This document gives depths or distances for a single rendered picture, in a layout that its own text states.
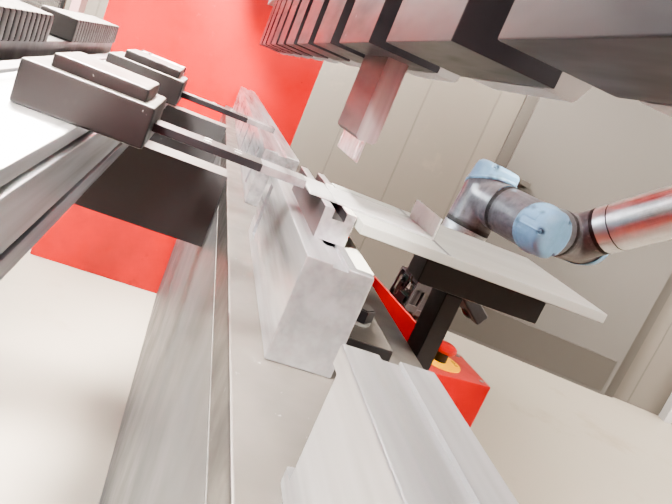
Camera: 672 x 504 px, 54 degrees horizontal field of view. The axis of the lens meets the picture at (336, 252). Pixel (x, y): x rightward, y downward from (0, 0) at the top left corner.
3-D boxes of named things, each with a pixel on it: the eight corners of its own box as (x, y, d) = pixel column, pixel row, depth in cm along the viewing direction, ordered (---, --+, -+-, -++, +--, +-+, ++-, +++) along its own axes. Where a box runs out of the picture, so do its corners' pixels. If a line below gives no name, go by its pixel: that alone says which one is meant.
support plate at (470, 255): (603, 323, 64) (608, 314, 63) (358, 233, 57) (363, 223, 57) (523, 265, 81) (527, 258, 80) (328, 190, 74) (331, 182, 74)
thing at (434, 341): (466, 459, 74) (552, 292, 70) (350, 427, 71) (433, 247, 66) (454, 439, 78) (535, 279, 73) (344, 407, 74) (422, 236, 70)
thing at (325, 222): (344, 247, 59) (356, 217, 58) (313, 236, 58) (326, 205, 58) (315, 198, 78) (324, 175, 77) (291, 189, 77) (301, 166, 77)
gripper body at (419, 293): (385, 294, 111) (419, 232, 109) (426, 311, 114) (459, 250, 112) (402, 313, 104) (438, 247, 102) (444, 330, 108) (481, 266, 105)
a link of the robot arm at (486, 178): (506, 167, 99) (469, 150, 105) (470, 232, 101) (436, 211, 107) (535, 184, 103) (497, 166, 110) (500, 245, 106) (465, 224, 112)
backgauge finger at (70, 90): (304, 210, 60) (325, 159, 59) (7, 101, 53) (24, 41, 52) (291, 184, 71) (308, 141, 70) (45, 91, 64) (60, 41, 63)
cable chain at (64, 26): (71, 43, 107) (79, 19, 106) (34, 28, 105) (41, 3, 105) (114, 43, 148) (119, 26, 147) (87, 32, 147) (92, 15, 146)
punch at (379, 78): (366, 166, 59) (408, 65, 57) (346, 158, 59) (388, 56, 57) (346, 150, 69) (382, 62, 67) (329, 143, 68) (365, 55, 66)
